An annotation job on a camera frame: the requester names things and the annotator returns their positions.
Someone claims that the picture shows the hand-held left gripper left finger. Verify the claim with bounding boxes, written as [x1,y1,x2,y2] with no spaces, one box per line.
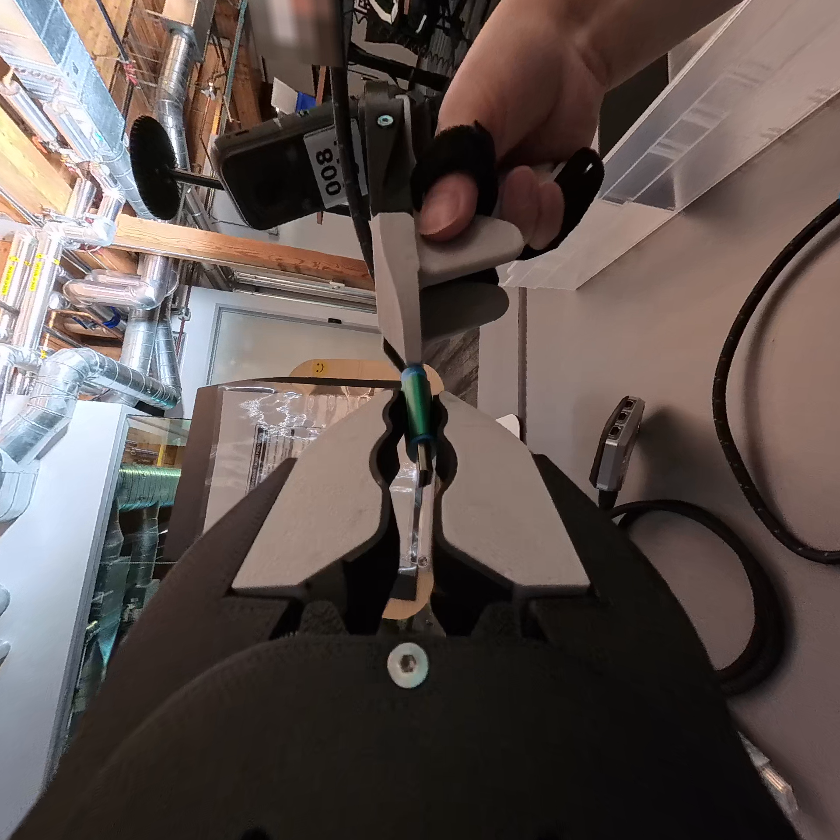
[233,390,403,595]

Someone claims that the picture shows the silver insulated pipes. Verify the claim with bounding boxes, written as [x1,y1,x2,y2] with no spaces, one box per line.
[0,190,173,368]

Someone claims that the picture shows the person's right hand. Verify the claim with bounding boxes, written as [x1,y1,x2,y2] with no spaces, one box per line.
[419,0,657,253]

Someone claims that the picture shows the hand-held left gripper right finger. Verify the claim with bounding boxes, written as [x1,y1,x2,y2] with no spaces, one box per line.
[435,390,593,599]

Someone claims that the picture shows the green corrugated duct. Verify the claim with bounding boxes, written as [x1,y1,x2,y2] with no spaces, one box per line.
[115,459,188,521]

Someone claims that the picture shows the clear plastic bin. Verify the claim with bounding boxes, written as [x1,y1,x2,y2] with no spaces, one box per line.
[499,0,840,290]

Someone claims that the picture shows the black hub cable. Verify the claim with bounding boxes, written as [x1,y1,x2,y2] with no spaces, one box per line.
[600,489,783,698]

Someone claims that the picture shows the black braided hdmi cable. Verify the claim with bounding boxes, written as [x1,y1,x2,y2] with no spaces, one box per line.
[328,0,840,565]

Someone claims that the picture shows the clear plastic cable connector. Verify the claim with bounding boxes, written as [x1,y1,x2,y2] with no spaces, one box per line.
[738,731,791,811]

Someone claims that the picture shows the person's right forearm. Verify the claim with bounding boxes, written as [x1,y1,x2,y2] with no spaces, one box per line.
[610,0,749,89]

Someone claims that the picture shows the silver rectangular duct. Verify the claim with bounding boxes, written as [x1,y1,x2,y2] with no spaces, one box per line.
[0,0,129,165]

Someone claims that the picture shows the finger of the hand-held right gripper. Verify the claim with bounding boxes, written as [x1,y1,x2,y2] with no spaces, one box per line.
[369,210,427,370]
[422,282,511,345]

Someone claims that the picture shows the black round fan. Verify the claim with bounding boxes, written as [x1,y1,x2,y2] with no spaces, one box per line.
[129,115,225,222]

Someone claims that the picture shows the grey port hub adapter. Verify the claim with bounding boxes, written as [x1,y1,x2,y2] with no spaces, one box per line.
[589,395,647,493]

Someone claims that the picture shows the silver round duct pipe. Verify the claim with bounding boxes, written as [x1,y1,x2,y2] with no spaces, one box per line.
[0,348,182,519]

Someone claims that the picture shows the silver flexible duct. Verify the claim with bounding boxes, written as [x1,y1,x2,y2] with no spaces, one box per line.
[154,16,204,175]

